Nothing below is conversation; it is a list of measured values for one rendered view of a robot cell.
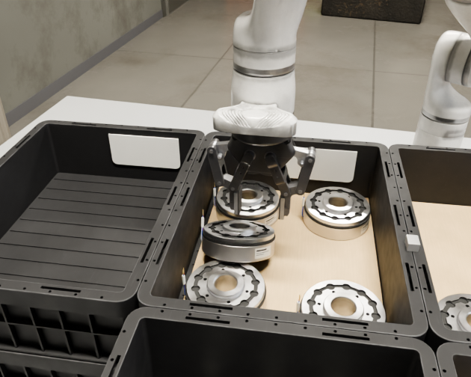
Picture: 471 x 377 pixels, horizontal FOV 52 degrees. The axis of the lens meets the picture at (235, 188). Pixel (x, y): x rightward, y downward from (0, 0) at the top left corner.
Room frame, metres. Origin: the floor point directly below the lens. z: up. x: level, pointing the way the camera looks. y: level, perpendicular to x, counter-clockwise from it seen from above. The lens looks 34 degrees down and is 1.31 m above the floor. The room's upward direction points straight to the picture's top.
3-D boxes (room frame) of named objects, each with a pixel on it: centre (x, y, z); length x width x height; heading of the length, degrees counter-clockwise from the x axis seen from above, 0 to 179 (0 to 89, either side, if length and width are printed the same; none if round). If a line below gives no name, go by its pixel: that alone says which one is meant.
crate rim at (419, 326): (0.53, -0.07, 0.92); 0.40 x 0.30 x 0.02; 171
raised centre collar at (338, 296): (0.41, -0.13, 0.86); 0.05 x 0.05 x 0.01
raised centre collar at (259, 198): (0.65, -0.02, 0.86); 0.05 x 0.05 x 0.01
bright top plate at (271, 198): (0.65, -0.02, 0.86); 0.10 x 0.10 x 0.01
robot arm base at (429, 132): (0.90, -0.42, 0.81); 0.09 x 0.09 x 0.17; 81
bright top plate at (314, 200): (0.63, -0.16, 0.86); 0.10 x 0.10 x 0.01
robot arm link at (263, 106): (0.52, -0.03, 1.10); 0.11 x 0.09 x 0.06; 169
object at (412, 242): (0.44, -0.21, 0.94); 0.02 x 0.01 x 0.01; 171
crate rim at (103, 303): (0.57, 0.23, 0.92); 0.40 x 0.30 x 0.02; 171
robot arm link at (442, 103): (0.90, -0.42, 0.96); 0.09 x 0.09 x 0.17; 52
